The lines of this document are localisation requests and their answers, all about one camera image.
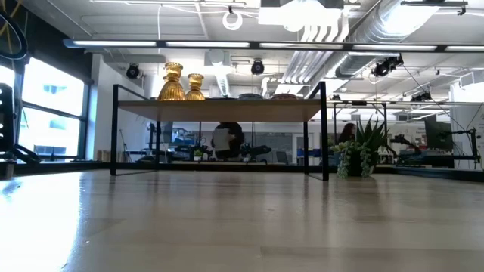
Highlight black ceiling spotlight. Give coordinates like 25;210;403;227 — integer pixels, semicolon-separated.
126;63;144;80
371;54;405;79
410;91;433;103
250;58;265;76

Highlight black bar with light strips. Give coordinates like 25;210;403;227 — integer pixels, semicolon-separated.
62;37;484;54

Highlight potted green succulent plant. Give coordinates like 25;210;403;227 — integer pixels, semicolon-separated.
329;115;390;179

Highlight black background monitor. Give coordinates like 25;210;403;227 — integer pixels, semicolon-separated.
423;114;454;151

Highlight wooden shelf riser black frame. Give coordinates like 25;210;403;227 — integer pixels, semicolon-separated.
109;81;330;181

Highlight white ring lamp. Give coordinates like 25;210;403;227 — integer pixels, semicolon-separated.
222;10;244;31

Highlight black cable loop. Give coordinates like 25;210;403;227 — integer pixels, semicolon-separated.
0;9;29;61

